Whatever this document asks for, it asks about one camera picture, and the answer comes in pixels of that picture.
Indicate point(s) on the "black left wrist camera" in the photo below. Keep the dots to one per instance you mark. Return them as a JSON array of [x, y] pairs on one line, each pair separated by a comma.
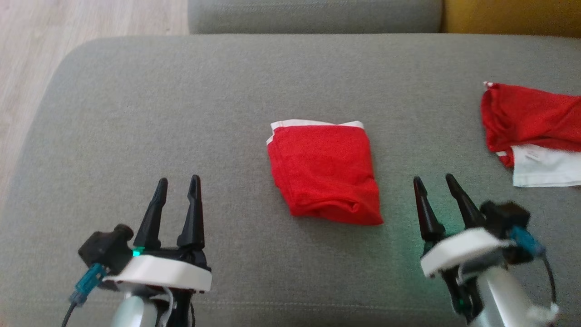
[[104, 247]]

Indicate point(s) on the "red shorts white trim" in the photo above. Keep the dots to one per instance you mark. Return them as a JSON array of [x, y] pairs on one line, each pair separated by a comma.
[[322, 172]]

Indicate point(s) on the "grey sofa seat cushion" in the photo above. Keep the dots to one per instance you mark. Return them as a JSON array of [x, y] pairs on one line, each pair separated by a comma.
[[181, 113]]

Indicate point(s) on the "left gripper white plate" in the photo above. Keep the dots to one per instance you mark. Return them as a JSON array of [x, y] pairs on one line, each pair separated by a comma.
[[163, 272]]

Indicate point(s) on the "grey sofa back cushion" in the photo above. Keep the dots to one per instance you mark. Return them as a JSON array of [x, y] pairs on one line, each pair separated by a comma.
[[317, 16]]

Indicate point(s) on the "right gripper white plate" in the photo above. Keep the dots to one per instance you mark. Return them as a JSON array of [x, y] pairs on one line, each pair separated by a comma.
[[458, 252]]

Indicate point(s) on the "yellow sofa cushion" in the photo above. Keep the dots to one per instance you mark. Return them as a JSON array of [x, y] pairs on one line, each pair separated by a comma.
[[513, 18]]

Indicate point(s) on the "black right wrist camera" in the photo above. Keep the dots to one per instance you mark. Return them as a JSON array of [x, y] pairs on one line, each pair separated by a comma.
[[504, 215]]

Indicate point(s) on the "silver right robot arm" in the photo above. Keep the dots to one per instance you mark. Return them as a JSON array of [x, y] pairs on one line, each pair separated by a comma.
[[504, 299]]

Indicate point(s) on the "red number 23 jersey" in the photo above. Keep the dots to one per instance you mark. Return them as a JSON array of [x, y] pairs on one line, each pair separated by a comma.
[[531, 113]]

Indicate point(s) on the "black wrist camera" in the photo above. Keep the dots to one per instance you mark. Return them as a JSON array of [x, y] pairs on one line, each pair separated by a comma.
[[504, 215], [104, 247]]

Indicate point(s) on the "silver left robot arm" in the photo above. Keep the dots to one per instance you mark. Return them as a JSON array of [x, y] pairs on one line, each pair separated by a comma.
[[136, 313]]

